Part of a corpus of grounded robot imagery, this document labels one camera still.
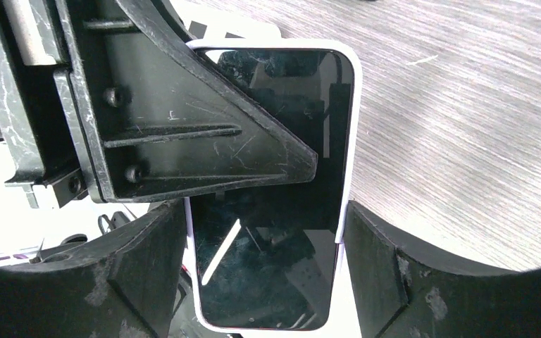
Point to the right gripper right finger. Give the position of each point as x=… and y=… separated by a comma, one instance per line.
x=406, y=287

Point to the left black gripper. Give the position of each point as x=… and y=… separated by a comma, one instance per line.
x=54, y=81

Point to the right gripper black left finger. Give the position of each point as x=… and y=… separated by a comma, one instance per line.
x=122, y=284

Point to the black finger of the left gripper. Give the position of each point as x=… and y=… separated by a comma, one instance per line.
x=151, y=120

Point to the phone with lilac case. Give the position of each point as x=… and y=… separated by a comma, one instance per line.
x=265, y=258

